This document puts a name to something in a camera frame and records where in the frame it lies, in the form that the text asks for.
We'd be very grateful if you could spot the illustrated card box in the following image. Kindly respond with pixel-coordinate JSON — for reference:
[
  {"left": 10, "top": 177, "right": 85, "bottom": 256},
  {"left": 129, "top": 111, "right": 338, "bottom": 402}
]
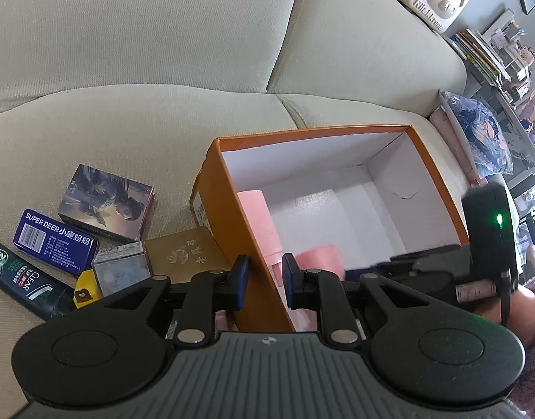
[{"left": 57, "top": 164, "right": 155, "bottom": 242}]

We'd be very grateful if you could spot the yellow tape measure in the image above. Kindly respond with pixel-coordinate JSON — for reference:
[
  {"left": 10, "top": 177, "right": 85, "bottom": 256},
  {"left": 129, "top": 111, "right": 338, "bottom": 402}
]
[{"left": 72, "top": 269, "right": 106, "bottom": 311}]

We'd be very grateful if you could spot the orange cardboard box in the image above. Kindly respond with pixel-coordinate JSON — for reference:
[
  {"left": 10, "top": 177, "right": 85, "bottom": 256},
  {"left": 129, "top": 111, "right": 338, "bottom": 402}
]
[{"left": 190, "top": 125, "right": 471, "bottom": 333}]

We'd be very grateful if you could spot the dark green shampoo bottle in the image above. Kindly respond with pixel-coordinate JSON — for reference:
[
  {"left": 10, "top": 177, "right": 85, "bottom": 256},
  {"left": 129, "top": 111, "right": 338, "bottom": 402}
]
[{"left": 0, "top": 233, "right": 78, "bottom": 321}]

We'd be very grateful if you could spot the white desk organiser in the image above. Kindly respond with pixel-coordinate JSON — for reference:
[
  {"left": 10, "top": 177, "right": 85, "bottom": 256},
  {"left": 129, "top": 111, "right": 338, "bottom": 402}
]
[{"left": 488, "top": 9, "right": 534, "bottom": 90}]

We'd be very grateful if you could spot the dark blue tin box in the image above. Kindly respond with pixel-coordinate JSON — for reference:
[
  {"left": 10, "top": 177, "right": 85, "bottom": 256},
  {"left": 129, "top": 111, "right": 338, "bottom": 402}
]
[{"left": 13, "top": 208, "right": 99, "bottom": 277}]

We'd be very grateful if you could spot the pink cushion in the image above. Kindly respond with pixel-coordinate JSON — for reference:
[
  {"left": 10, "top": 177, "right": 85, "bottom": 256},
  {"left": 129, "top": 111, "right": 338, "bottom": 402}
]
[{"left": 428, "top": 110, "right": 488, "bottom": 186}]

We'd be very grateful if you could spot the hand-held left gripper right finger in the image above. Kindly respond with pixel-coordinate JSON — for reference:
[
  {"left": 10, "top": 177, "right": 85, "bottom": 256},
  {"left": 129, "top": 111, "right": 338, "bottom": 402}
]
[{"left": 282, "top": 252, "right": 426, "bottom": 351}]

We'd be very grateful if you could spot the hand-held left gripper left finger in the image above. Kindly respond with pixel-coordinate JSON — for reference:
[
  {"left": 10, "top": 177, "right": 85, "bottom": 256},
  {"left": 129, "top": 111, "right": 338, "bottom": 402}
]
[{"left": 104, "top": 254, "right": 251, "bottom": 351}]

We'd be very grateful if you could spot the pink sticky note pad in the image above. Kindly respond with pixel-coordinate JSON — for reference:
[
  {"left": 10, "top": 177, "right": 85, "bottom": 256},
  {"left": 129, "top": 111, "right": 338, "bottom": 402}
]
[{"left": 236, "top": 190, "right": 282, "bottom": 267}]

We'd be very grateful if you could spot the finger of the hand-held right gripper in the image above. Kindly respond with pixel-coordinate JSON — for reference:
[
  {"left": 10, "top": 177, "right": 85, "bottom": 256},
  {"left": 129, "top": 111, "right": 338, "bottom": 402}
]
[{"left": 374, "top": 254, "right": 455, "bottom": 292}]

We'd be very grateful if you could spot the pink cylinder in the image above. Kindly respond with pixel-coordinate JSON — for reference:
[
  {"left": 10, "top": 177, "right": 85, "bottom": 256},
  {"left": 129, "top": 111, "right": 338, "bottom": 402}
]
[{"left": 293, "top": 245, "right": 347, "bottom": 282}]

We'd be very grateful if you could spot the person's right hand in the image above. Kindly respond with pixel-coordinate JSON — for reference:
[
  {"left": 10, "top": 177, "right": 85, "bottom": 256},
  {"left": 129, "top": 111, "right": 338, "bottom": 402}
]
[{"left": 472, "top": 290, "right": 535, "bottom": 351}]

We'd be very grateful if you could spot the gold box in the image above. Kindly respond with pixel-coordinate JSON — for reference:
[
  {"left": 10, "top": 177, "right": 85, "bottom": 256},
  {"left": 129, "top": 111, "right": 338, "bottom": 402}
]
[{"left": 144, "top": 226, "right": 233, "bottom": 286}]

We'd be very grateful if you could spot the stack of books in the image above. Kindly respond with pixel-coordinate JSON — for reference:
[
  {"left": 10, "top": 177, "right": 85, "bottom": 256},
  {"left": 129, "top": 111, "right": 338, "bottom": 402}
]
[{"left": 448, "top": 28, "right": 510, "bottom": 90}]

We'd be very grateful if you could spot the printed pillow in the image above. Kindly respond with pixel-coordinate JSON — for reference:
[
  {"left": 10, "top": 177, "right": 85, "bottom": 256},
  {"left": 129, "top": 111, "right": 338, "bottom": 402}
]
[{"left": 439, "top": 88, "right": 516, "bottom": 181}]

